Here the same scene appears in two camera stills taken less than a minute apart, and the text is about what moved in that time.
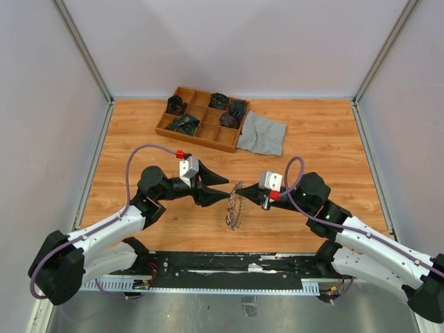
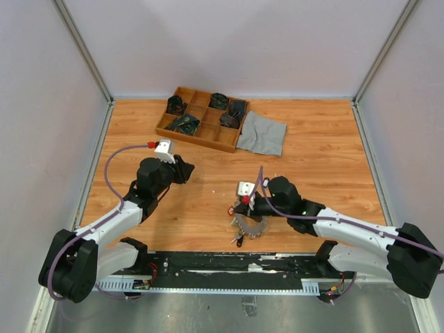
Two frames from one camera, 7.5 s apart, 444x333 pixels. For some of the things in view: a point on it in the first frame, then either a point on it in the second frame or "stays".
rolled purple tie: (229, 121) stays
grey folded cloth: (260, 135) stays
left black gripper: (205, 195) to (182, 169)
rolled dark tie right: (237, 108) stays
